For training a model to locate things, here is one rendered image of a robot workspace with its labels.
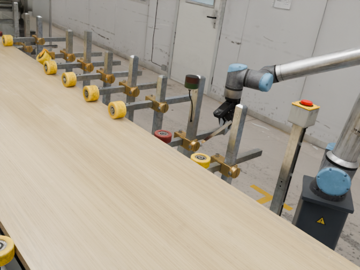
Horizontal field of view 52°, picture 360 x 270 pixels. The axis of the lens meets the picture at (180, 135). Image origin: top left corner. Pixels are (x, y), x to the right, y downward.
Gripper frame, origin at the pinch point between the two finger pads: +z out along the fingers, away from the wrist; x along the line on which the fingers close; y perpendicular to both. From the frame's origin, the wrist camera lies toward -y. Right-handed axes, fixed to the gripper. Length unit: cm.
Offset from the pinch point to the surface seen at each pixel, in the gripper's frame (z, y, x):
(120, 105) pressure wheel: -15, -51, 22
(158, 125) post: -2.6, -28.9, 19.1
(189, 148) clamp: -2.2, -31.2, -7.6
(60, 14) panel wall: 57, 236, 715
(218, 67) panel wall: 43, 235, 217
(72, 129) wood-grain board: -9, -75, 21
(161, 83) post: -24.9, -29.4, 19.2
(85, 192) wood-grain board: -9, -93, -24
